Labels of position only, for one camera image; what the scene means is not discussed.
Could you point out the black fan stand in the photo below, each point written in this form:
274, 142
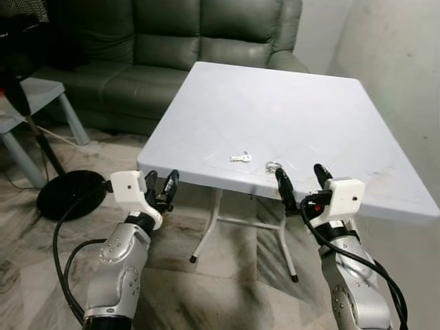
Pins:
69, 196

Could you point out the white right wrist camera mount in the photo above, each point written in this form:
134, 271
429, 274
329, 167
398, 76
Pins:
344, 196

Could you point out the dark green leather sofa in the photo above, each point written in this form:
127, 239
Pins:
172, 55

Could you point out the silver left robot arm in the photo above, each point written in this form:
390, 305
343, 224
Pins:
124, 268

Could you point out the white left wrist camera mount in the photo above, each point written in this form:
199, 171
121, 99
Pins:
127, 187

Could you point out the white plastic folding table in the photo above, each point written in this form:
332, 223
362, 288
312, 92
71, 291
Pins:
275, 117

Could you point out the small silver key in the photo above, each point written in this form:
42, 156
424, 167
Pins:
240, 158

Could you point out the grey plastic stool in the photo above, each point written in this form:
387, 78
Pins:
38, 93

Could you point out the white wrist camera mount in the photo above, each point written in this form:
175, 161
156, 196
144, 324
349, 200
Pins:
344, 196
127, 187

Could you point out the black mesh office chair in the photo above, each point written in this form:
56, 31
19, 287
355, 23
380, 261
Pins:
20, 34

